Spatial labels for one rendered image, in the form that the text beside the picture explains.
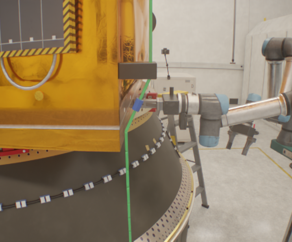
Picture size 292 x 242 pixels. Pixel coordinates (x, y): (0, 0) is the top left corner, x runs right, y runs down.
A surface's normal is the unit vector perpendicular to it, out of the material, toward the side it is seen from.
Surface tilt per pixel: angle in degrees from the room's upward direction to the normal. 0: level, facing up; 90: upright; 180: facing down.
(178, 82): 90
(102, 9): 89
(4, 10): 90
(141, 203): 62
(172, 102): 90
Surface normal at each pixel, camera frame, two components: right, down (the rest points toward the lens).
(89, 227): 0.55, -0.25
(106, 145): -0.02, 0.28
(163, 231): 0.55, -0.59
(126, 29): 0.78, 0.19
